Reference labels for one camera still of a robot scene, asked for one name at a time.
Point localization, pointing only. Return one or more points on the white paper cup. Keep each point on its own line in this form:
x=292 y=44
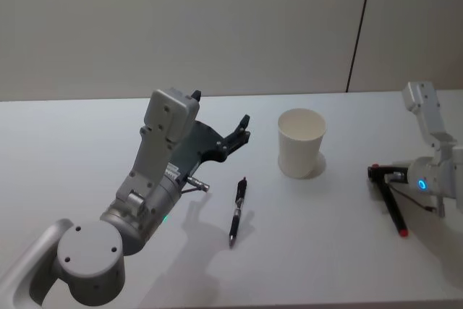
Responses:
x=300 y=142

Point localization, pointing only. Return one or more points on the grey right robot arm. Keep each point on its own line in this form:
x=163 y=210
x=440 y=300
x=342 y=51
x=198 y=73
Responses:
x=430 y=175

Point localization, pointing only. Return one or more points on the black pen with clear grip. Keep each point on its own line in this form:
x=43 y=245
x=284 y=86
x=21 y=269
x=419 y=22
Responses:
x=237 y=207

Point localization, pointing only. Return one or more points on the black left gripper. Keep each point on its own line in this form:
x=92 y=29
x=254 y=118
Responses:
x=200 y=140

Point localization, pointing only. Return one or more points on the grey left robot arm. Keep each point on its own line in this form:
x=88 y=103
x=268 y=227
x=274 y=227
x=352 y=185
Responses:
x=90 y=247

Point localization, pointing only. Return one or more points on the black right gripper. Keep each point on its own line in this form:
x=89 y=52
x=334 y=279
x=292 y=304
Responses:
x=401 y=172

